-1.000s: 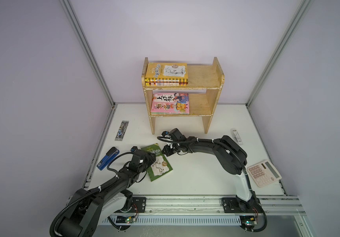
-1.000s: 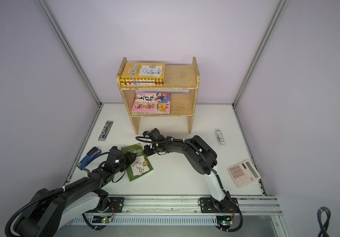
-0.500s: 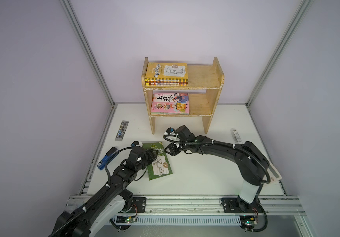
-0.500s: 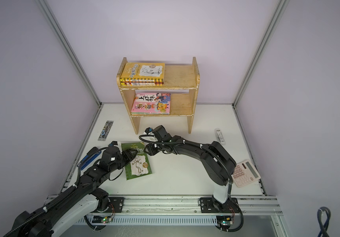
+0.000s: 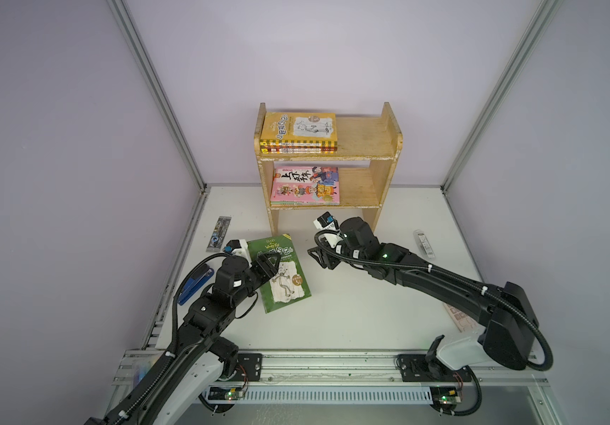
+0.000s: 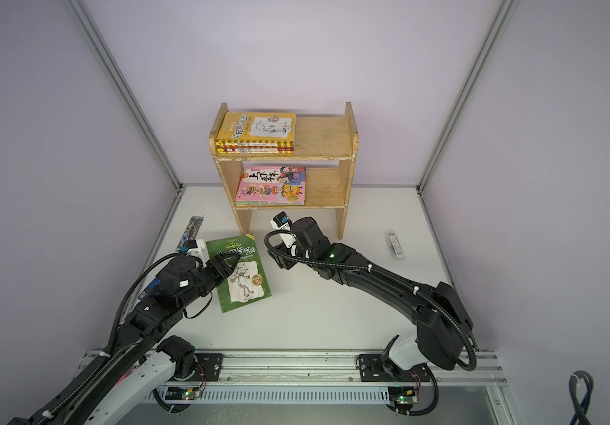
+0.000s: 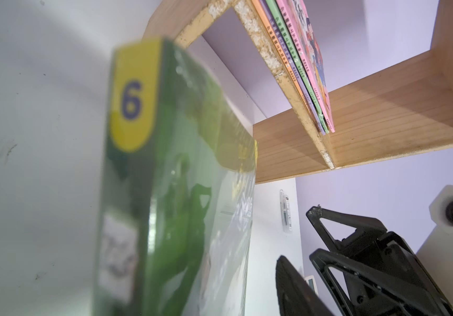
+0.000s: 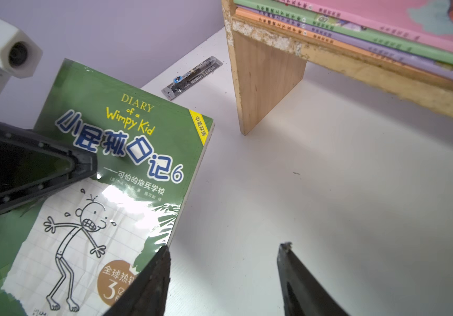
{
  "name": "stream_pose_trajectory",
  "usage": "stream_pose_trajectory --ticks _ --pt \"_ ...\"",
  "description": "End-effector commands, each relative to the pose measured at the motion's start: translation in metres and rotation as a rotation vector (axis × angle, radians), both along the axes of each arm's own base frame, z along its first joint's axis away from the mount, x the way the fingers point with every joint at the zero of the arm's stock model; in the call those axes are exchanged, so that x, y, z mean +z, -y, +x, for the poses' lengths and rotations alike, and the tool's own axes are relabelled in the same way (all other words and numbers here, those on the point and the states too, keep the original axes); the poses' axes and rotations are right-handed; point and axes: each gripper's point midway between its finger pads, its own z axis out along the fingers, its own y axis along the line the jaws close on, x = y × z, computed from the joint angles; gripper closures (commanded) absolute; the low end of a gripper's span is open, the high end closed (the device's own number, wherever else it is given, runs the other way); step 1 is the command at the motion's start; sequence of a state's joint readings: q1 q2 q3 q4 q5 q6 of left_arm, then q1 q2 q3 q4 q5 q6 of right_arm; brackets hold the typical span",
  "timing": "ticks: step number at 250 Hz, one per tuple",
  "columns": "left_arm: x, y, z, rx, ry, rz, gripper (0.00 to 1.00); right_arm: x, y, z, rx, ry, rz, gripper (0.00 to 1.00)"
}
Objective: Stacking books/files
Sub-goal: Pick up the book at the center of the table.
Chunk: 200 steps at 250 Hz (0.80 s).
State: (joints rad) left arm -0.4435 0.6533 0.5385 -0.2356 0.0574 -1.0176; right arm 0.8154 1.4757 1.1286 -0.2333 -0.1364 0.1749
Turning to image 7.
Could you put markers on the purple cartoon comic book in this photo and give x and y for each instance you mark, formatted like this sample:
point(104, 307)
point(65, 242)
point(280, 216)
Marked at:
point(289, 63)

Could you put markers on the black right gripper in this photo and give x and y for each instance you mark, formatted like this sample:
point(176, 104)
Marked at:
point(383, 276)

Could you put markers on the green pink bottom comic book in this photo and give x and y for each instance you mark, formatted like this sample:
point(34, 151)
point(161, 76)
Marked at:
point(302, 77)

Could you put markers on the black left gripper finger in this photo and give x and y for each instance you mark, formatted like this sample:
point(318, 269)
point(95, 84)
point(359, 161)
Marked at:
point(295, 297)

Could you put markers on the wooden two-tier bookshelf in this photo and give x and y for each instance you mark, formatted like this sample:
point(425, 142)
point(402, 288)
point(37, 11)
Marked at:
point(403, 110)

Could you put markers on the pink calculator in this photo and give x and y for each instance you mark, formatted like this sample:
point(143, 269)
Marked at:
point(312, 283)

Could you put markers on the pink Chinese comic book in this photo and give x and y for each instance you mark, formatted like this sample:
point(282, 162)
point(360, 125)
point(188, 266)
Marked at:
point(298, 23)

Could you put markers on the green wimpy kid book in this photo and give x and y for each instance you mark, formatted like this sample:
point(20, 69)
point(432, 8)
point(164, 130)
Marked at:
point(177, 192)

